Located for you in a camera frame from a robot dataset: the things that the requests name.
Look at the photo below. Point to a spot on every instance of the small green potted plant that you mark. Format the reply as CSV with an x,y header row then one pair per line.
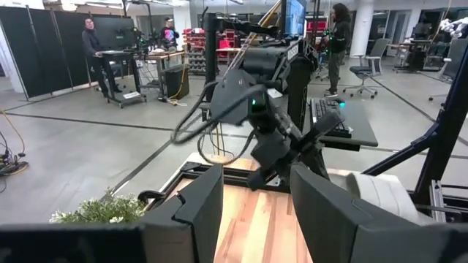
x,y
102,212

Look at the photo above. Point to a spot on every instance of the white column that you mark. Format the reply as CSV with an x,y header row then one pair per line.
x,y
362,25

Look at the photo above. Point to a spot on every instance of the large black screen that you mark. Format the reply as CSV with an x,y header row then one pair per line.
x,y
115,33

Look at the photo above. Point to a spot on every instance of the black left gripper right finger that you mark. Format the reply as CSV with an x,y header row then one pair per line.
x,y
321,219

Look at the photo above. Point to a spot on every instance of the grey office chair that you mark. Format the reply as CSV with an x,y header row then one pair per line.
x,y
455,58
369,65

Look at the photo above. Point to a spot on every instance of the black backlit keyboard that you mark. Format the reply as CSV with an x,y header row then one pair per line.
x,y
329,113

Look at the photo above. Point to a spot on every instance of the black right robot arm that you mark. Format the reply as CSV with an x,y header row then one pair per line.
x,y
263,62

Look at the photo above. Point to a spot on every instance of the black standing desk cart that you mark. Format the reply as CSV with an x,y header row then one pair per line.
x,y
124,73

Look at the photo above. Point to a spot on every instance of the grey rubber slide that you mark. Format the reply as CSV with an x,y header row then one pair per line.
x,y
384,193

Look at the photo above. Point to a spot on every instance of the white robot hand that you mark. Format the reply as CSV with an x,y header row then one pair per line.
x,y
453,26

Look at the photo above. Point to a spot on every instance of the person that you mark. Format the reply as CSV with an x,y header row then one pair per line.
x,y
338,40
93,47
169,34

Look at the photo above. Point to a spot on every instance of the black bin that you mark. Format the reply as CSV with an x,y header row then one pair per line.
x,y
175,82

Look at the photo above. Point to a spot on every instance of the black partition wall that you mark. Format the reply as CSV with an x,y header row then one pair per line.
x,y
44,47

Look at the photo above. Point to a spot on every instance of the wooden work table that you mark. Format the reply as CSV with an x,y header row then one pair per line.
x,y
168,55

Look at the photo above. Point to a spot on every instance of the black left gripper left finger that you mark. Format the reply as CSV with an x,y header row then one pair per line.
x,y
197,219

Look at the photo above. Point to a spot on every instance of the grey keyboard desk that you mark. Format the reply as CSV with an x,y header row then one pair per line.
x,y
358,128

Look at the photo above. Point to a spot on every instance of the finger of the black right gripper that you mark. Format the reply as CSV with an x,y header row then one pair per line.
x,y
323,128
261,179

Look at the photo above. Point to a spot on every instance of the monitor with blue screen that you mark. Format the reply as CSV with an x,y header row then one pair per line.
x,y
294,16

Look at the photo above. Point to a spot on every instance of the black pole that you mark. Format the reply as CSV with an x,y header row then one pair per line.
x,y
211,55

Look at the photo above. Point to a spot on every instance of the red parts shelving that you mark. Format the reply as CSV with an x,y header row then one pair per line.
x,y
197,47

